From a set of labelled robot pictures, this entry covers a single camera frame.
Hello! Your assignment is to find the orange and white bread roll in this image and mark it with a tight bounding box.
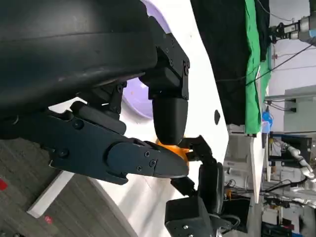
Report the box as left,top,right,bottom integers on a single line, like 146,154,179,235
157,140,193,169

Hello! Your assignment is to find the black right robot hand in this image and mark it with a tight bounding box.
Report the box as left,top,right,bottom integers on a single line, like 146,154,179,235
170,134,225,215

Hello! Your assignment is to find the grey metal cabinet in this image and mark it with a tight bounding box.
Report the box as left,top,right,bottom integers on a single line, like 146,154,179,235
283,86,316,129

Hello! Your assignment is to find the green cloth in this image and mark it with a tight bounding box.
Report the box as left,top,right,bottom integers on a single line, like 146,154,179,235
244,0,272,136

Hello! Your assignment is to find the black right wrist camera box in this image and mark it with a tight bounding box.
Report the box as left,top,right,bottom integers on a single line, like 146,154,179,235
164,196,211,237

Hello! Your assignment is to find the white board panel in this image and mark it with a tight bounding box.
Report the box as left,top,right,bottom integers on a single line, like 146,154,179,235
249,66,269,203

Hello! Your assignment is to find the black cloth backdrop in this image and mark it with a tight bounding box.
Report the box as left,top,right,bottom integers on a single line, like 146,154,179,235
191,0,271,126

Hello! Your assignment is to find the lilac plate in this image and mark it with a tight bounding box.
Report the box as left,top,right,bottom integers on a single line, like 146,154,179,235
122,0,171,121

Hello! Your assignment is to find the long black cable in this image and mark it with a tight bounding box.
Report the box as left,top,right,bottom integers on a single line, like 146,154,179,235
216,43,315,87

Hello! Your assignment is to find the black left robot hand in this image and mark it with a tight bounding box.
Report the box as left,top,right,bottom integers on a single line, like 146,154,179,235
0,0,191,186

